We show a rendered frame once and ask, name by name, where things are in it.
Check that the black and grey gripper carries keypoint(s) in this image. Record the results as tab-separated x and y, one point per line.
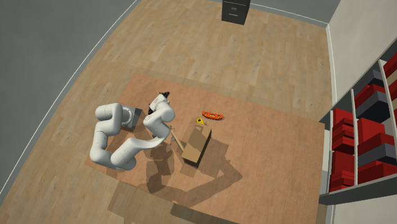
160	97

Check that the orange spirit level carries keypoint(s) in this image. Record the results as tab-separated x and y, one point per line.
212	115

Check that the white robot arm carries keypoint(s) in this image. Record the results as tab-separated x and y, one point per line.
111	117

